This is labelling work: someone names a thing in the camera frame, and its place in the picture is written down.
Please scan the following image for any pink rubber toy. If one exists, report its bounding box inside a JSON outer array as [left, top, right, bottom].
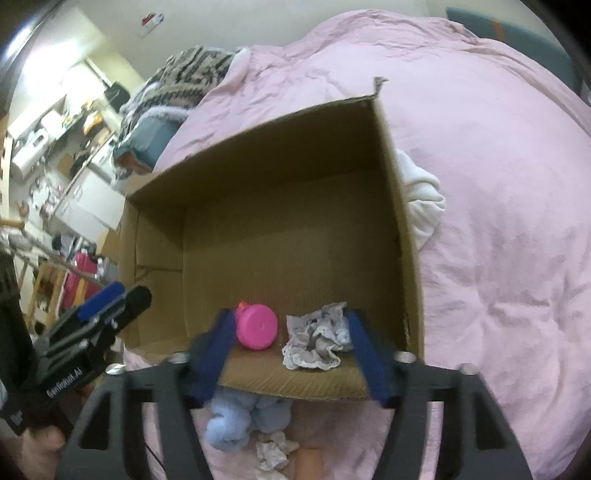
[[235, 302, 279, 351]]

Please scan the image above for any fluffy light blue scrunchie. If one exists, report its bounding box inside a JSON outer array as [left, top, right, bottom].
[[204, 387, 294, 453]]

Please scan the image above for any cream lace scrunchie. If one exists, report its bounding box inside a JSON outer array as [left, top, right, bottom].
[[256, 431, 300, 480]]

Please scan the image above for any person left hand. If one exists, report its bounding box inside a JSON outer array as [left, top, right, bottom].
[[18, 426, 66, 480]]

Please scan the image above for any red suitcase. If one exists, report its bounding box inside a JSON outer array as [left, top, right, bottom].
[[62, 252, 105, 310]]

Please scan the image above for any white kitchen cabinet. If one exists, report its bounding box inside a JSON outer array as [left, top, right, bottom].
[[48, 169, 125, 243]]

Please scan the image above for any wooden drying rack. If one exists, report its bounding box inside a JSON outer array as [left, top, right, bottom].
[[1, 218, 106, 333]]

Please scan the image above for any brown cardboard box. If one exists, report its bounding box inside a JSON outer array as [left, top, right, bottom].
[[117, 77, 426, 401]]

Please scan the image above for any pink bed comforter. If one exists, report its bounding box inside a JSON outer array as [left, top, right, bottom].
[[153, 10, 590, 479]]

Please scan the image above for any teal fur-trimmed jacket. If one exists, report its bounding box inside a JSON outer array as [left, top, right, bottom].
[[112, 106, 192, 174]]

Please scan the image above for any white cloth beside box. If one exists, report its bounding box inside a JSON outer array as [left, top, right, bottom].
[[396, 149, 446, 250]]

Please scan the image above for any patterned knit sweater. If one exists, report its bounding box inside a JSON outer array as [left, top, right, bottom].
[[116, 46, 236, 146]]

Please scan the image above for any teal headboard cushion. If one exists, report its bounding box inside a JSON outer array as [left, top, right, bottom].
[[446, 7, 583, 93]]

